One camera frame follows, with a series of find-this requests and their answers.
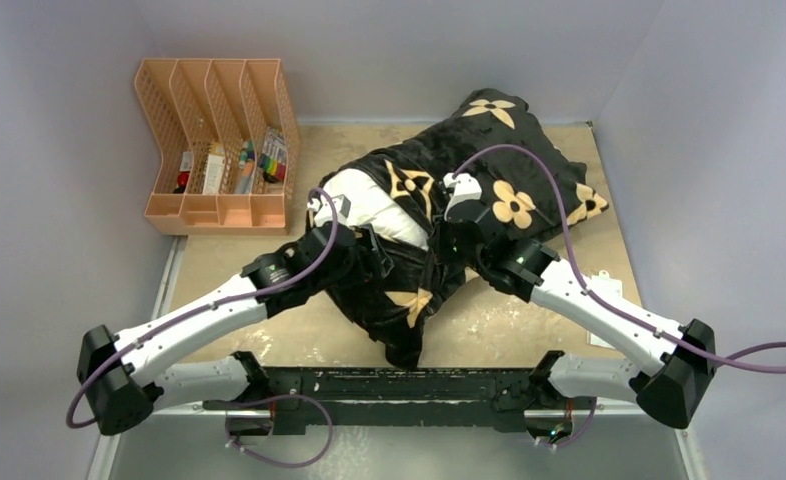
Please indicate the white paper label sheet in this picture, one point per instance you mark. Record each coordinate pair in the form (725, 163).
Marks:
(607, 287)

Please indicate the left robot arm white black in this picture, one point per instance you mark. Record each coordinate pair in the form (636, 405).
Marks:
(123, 375)

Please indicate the black pillowcase with beige flowers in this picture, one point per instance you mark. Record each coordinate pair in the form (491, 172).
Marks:
(446, 199)

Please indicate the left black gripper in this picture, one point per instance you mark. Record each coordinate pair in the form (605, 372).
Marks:
(368, 264)

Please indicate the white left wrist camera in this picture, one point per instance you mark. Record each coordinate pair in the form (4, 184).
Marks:
(323, 208)

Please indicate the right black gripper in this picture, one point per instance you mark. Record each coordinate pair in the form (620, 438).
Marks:
(441, 231)

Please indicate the orange plastic file organizer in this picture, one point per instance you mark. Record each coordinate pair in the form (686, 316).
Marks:
(201, 106)

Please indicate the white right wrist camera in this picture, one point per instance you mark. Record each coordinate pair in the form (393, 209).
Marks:
(464, 197)

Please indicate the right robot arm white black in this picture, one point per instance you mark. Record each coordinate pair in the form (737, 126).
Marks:
(665, 369)

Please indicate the red round object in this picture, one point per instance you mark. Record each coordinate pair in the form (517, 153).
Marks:
(182, 180)

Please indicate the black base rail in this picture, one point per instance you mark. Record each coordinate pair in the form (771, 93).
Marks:
(507, 400)

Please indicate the colourful marker set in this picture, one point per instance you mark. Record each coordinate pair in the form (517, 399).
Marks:
(272, 160)

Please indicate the white card box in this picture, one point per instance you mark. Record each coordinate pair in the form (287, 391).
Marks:
(214, 171)

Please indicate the white pillow insert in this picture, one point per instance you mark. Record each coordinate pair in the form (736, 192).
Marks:
(369, 204)

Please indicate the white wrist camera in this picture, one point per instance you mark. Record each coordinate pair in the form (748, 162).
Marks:
(323, 208)
(464, 197)

